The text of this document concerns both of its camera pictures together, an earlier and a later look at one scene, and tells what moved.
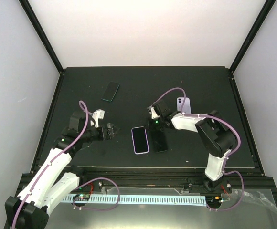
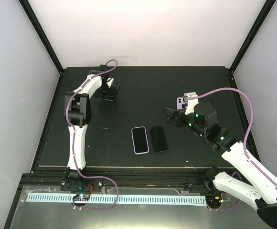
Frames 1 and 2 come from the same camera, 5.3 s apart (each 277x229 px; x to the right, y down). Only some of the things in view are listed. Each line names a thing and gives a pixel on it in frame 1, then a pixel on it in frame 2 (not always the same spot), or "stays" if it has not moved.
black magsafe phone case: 159,140 stays
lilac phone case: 140,140 stays
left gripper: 110,135 to 112,94
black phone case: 159,142 stays
